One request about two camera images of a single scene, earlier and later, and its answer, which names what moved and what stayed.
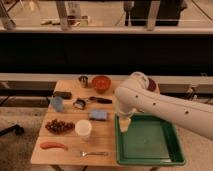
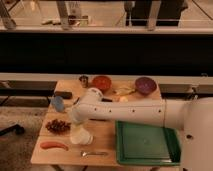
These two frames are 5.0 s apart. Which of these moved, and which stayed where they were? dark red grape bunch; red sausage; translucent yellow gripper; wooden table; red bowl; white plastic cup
Moved: translucent yellow gripper; white plastic cup
Stayed: red sausage; wooden table; dark red grape bunch; red bowl
